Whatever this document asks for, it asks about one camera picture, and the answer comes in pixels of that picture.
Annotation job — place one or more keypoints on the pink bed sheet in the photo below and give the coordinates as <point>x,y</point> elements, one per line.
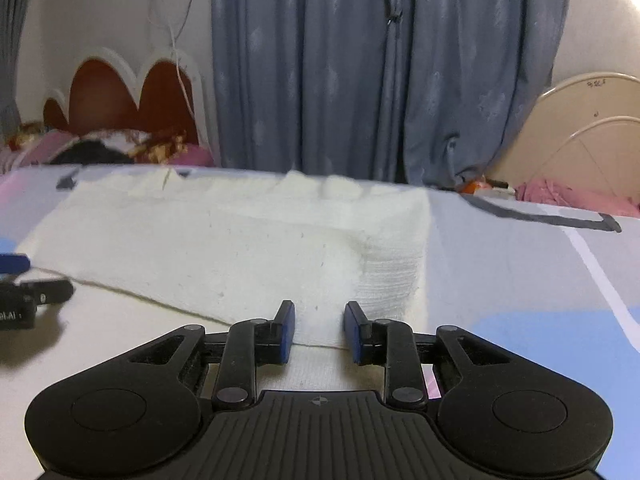
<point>551,192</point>

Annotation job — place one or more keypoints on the striped pink pillow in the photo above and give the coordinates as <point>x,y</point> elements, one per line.
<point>28,149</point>

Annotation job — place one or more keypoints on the grey window curtain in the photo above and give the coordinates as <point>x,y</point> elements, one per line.
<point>13,14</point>

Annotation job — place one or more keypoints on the blue curtain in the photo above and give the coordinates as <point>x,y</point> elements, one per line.
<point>423,92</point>

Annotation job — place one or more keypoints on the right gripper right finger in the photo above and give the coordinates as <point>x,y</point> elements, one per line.
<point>392,345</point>

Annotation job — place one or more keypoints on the orange box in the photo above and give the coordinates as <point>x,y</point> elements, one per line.
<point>490,188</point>

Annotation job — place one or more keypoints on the dark floral blanket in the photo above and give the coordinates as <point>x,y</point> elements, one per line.
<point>169,147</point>

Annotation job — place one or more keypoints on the patterned bed sheet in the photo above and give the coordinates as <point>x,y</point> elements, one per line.
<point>568,300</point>

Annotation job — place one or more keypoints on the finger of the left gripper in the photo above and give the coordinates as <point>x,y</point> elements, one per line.
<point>43,292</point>
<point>14,264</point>

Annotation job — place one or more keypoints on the red heart-shaped headboard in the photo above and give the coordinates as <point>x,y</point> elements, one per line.
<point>107,94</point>

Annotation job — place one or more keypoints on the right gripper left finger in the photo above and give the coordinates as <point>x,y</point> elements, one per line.
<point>246,346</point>

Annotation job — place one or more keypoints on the cream round headboard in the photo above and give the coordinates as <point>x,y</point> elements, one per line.
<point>583,133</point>

